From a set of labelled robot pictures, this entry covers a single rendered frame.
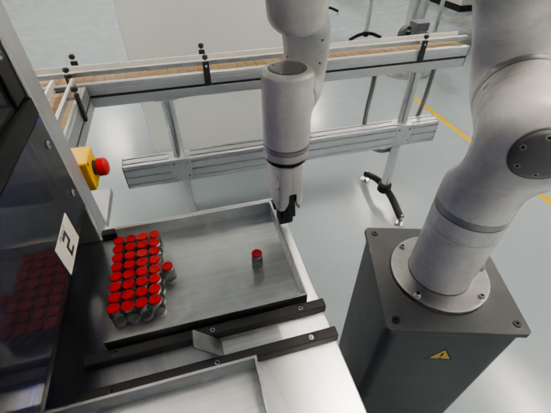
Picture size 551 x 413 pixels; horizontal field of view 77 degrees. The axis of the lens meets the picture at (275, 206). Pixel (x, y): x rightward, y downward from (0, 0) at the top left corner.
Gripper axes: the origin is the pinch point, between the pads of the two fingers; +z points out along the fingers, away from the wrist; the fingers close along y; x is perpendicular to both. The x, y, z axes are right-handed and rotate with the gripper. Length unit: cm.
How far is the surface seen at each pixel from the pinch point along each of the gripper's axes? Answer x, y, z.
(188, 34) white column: -9, -144, 1
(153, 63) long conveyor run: -26, -91, -3
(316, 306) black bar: -0.4, 21.7, 2.3
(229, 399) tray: -17.9, 32.0, 4.1
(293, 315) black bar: -4.8, 22.0, 2.7
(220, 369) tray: -18.4, 28.4, 1.5
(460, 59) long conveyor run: 108, -82, 5
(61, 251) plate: -38.6, 9.9, -11.1
